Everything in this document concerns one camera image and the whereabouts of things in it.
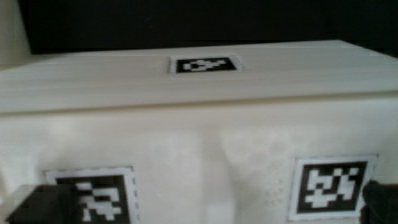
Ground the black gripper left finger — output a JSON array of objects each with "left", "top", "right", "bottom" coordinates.
[{"left": 5, "top": 184, "right": 81, "bottom": 224}]

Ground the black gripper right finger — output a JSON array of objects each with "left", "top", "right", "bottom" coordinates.
[{"left": 358, "top": 180, "right": 398, "bottom": 224}]

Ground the white cabinet body box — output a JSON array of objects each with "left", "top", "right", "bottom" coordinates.
[{"left": 0, "top": 40, "right": 398, "bottom": 116}]

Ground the white border fence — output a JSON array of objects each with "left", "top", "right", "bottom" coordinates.
[{"left": 0, "top": 0, "right": 30, "bottom": 71}]

